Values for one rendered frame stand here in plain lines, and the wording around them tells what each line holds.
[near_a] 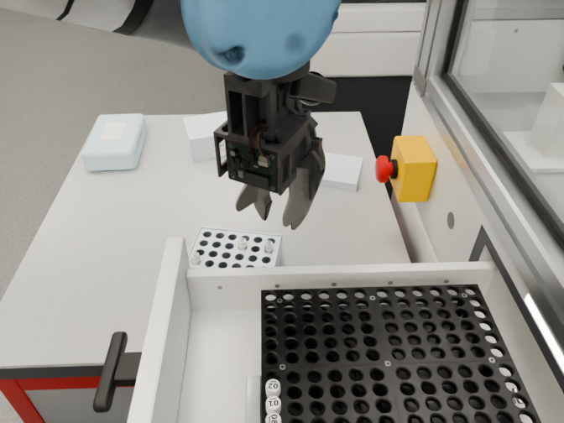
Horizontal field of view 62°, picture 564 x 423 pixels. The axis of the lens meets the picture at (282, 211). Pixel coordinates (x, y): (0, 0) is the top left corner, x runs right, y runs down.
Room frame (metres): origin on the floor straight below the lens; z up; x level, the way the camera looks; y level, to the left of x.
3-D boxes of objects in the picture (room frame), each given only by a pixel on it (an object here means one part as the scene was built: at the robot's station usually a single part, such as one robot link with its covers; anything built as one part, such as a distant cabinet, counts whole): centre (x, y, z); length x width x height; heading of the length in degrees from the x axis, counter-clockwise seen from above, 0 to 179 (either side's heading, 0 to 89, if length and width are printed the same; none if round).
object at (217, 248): (0.48, 0.07, 0.78); 0.12 x 0.08 x 0.04; 81
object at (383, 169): (0.56, -0.15, 0.88); 0.04 x 0.03 x 0.04; 2
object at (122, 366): (0.22, 0.13, 0.91); 0.07 x 0.04 x 0.01; 2
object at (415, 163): (0.57, -0.18, 0.88); 0.07 x 0.05 x 0.07; 2
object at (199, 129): (0.81, 0.12, 0.79); 0.13 x 0.09 x 0.05; 108
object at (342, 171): (0.72, -0.08, 0.77); 0.13 x 0.09 x 0.02; 75
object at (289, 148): (0.41, 0.01, 1.05); 0.09 x 0.08 x 0.12; 154
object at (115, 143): (0.79, 0.32, 0.78); 0.15 x 0.10 x 0.04; 4
